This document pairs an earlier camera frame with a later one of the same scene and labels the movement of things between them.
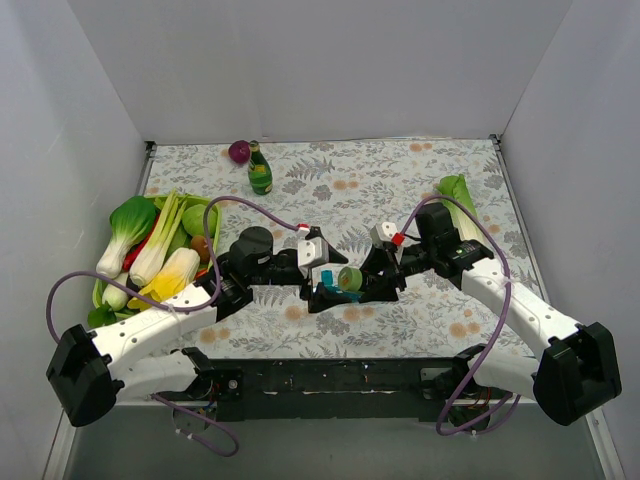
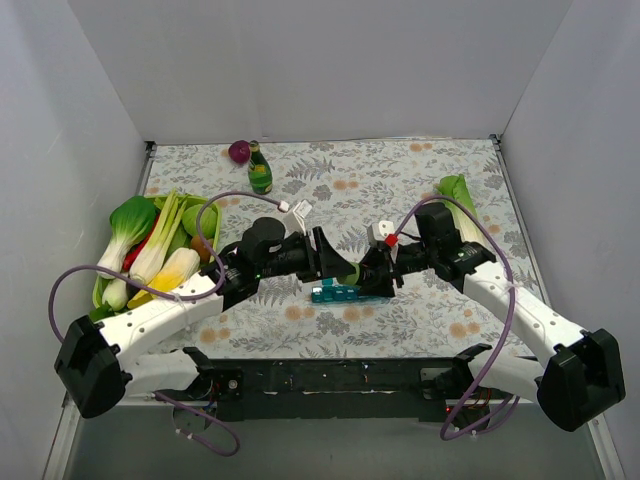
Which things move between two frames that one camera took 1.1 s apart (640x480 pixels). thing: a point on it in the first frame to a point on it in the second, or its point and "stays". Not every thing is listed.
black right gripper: x=388 y=270 stays
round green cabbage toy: x=193 y=220 stays
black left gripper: x=305 y=282 to x=316 y=254
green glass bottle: x=259 y=172 stays
